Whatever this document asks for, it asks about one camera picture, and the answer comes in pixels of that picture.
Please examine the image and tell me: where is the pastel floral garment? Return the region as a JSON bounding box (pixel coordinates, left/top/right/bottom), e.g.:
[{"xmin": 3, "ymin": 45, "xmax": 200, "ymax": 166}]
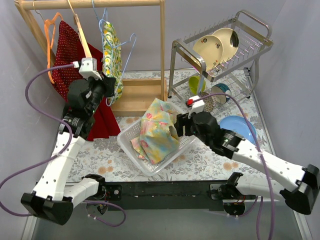
[{"xmin": 131, "ymin": 98, "xmax": 180, "ymax": 164}]

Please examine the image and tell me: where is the lemon print garment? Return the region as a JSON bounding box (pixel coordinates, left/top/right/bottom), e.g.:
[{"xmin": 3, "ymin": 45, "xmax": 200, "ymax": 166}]
[{"xmin": 102, "ymin": 21, "xmax": 124, "ymax": 106}]

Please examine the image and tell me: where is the red skirt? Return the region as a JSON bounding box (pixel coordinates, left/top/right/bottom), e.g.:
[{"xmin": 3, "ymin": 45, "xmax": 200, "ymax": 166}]
[{"xmin": 87, "ymin": 44, "xmax": 121, "ymax": 142}]

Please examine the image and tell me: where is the beige plastic hanger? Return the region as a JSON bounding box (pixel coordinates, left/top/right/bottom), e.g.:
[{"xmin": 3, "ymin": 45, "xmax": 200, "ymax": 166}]
[{"xmin": 67, "ymin": 0, "xmax": 92, "ymax": 58}]

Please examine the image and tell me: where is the blue wire hanger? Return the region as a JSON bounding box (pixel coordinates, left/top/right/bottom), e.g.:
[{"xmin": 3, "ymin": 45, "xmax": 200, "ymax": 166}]
[
  {"xmin": 118, "ymin": 33, "xmax": 137, "ymax": 95},
  {"xmin": 91, "ymin": 0, "xmax": 121, "ymax": 107}
]

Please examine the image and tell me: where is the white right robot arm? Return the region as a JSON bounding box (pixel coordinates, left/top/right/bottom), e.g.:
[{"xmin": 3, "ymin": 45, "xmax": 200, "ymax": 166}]
[{"xmin": 174, "ymin": 111, "xmax": 320, "ymax": 215}]

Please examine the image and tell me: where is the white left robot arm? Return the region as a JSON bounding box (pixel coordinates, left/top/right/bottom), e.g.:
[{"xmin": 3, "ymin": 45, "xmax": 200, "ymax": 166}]
[{"xmin": 20, "ymin": 75, "xmax": 116, "ymax": 225}]

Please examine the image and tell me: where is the orange hanger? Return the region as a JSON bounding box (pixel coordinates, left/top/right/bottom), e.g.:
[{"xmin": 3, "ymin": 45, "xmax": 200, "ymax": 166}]
[{"xmin": 32, "ymin": 1, "xmax": 64, "ymax": 69}]

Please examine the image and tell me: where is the white plastic basket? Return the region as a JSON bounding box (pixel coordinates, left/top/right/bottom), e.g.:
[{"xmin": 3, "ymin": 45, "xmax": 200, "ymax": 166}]
[{"xmin": 116, "ymin": 101, "xmax": 198, "ymax": 177}]

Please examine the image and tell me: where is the patterned brown bowl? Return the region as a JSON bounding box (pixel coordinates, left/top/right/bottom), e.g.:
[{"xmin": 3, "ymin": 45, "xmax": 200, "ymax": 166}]
[{"xmin": 203, "ymin": 96, "xmax": 216, "ymax": 113}]

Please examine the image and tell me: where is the wooden clothes rack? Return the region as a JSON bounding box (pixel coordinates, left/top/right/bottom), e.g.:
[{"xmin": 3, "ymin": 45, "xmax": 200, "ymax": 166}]
[{"xmin": 14, "ymin": 0, "xmax": 168, "ymax": 117}]

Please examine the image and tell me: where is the green bowl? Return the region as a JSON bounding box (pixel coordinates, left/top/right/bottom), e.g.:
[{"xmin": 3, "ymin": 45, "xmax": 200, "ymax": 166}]
[{"xmin": 188, "ymin": 75, "xmax": 201, "ymax": 95}]

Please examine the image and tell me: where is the teal white bowl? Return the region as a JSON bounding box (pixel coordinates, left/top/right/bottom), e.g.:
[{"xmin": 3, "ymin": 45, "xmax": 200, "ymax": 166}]
[{"xmin": 211, "ymin": 83, "xmax": 232, "ymax": 105}]

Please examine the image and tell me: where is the floral table mat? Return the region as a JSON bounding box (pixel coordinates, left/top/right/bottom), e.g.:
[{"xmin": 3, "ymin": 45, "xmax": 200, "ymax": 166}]
[{"xmin": 67, "ymin": 70, "xmax": 274, "ymax": 183}]

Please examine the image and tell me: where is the red polka dot garment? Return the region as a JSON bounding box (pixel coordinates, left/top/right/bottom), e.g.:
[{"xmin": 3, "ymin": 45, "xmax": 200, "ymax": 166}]
[{"xmin": 51, "ymin": 20, "xmax": 82, "ymax": 101}]

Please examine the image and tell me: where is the blue plate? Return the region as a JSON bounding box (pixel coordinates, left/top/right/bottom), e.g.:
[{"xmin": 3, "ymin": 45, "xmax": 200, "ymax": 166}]
[{"xmin": 219, "ymin": 115, "xmax": 256, "ymax": 145}]

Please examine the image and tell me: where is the metal dish rack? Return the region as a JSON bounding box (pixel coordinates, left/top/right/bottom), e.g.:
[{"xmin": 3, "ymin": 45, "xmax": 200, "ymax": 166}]
[{"xmin": 168, "ymin": 10, "xmax": 273, "ymax": 103}]

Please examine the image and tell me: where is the cream plate front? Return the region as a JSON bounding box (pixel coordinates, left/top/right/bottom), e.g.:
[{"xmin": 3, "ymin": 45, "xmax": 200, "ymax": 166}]
[{"xmin": 192, "ymin": 35, "xmax": 224, "ymax": 71}]

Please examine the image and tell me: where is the cream plate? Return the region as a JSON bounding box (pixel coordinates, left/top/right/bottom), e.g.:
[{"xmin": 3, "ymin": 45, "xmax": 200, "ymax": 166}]
[
  {"xmin": 212, "ymin": 27, "xmax": 240, "ymax": 63},
  {"xmin": 192, "ymin": 35, "xmax": 224, "ymax": 71}
]

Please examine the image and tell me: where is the cream plate back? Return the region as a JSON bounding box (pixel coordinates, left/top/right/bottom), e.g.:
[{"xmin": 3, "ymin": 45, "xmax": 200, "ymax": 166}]
[{"xmin": 212, "ymin": 27, "xmax": 240, "ymax": 63}]

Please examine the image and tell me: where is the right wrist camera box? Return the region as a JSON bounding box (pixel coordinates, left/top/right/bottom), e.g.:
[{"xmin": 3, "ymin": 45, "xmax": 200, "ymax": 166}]
[{"xmin": 186, "ymin": 95, "xmax": 205, "ymax": 119}]

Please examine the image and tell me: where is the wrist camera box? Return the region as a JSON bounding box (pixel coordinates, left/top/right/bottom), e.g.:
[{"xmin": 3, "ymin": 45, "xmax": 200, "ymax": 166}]
[
  {"xmin": 186, "ymin": 95, "xmax": 205, "ymax": 119},
  {"xmin": 79, "ymin": 57, "xmax": 101, "ymax": 80}
]

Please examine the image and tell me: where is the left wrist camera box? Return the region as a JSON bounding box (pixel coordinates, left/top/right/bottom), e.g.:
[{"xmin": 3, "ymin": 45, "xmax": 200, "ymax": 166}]
[{"xmin": 79, "ymin": 57, "xmax": 101, "ymax": 80}]

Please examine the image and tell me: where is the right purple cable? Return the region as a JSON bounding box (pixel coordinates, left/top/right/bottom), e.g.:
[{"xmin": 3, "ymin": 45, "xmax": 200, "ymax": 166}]
[{"xmin": 199, "ymin": 92, "xmax": 277, "ymax": 240}]

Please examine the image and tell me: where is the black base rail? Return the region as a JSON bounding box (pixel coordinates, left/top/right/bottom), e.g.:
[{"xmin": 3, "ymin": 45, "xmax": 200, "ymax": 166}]
[{"xmin": 104, "ymin": 180, "xmax": 248, "ymax": 212}]

